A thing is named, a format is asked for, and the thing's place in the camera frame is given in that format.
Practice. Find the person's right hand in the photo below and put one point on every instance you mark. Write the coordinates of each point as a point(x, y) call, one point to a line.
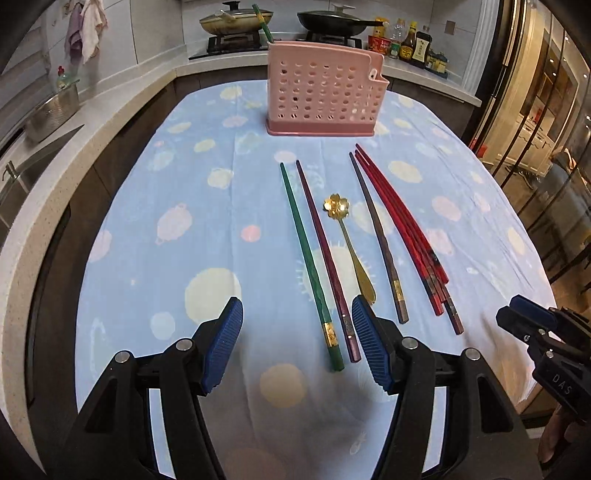
point(554, 436)

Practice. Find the glass wok lid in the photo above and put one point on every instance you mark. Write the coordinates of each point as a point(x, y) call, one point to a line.
point(339, 11)
point(235, 10)

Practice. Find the gold flower spoon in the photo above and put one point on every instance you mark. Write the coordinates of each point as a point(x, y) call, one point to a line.
point(334, 206)

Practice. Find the condiment jar set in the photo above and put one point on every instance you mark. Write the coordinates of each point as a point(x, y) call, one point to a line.
point(438, 64)

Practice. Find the clear plastic bottle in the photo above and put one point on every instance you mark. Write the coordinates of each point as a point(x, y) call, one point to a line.
point(398, 31)

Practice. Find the green chopstick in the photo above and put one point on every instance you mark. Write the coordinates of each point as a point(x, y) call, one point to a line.
point(307, 258)
point(263, 25)

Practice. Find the black wok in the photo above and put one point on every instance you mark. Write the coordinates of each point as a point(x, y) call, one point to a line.
point(332, 26)

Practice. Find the steel colander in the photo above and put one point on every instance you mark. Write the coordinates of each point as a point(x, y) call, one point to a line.
point(51, 115)

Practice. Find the purple hanging cloth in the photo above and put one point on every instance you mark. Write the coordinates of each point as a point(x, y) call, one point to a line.
point(74, 34)

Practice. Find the pink perforated utensil holder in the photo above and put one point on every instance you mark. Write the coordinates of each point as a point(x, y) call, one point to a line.
point(318, 92)

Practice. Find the brown sauce bottle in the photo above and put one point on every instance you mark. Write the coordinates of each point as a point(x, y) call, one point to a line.
point(408, 46)

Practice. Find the steel kitchen sink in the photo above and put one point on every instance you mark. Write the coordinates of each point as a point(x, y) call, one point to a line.
point(27, 166)

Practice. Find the dark soy sauce bottle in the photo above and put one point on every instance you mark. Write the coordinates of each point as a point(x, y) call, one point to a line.
point(421, 50)

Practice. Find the red seasoning container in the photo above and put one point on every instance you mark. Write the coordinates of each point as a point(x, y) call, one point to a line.
point(379, 45)

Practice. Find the beige wok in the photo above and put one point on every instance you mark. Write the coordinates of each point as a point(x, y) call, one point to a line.
point(231, 26)

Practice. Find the glass sliding door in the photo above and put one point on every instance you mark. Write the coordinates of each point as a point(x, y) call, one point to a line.
point(508, 92)

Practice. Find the small green-cap jar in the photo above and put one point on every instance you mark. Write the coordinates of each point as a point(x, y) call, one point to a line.
point(394, 50)

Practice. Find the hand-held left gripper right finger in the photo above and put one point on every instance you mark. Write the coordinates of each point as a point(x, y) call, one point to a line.
point(369, 341)

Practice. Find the yellow seasoning packet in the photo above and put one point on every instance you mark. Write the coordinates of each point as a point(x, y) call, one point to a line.
point(378, 30)

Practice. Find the blue planet-print tablecloth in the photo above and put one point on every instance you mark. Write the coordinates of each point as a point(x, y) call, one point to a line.
point(184, 230)

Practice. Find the black gas stove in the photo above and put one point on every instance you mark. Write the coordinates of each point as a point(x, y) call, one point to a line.
point(221, 46)

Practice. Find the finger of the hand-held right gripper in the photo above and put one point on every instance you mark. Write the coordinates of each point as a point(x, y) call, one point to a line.
point(531, 310)
point(515, 323)

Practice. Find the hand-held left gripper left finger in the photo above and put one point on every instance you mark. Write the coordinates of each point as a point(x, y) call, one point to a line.
point(226, 341)

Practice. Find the maroon chopstick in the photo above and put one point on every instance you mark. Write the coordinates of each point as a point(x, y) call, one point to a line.
point(325, 258)

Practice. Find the white hanging cloth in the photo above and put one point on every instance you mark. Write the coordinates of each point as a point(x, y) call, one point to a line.
point(92, 27)

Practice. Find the brown chopstick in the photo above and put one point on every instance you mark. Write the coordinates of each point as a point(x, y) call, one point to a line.
point(376, 230)

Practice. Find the green dish soap bottle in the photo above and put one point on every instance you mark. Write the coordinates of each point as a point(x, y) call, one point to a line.
point(64, 81)

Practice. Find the window blinds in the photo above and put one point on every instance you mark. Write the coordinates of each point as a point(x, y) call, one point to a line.
point(27, 78)

